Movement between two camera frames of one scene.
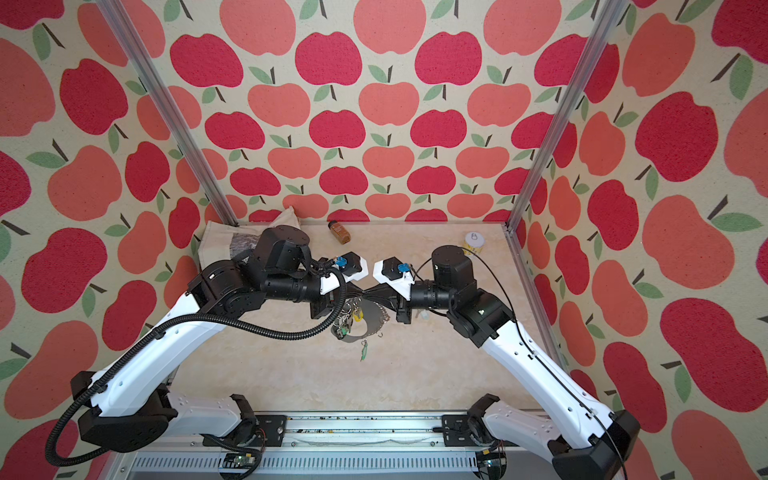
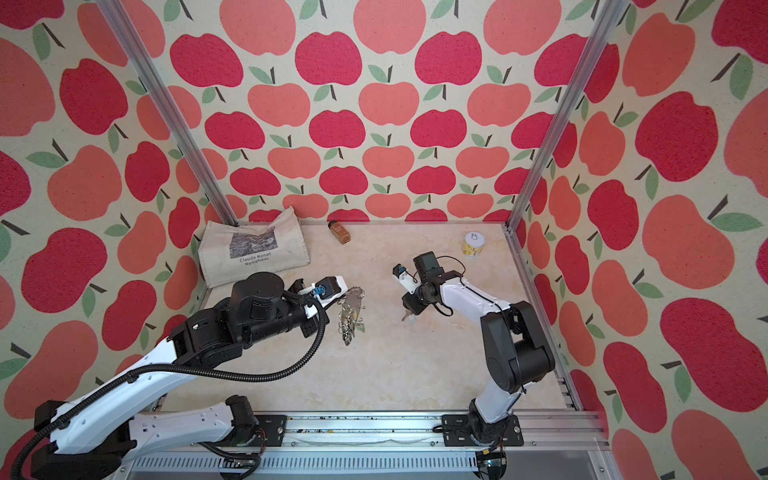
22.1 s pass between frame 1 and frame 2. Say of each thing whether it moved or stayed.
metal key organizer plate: moved
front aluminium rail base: stayed
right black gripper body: moved
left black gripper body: moved
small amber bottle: stayed
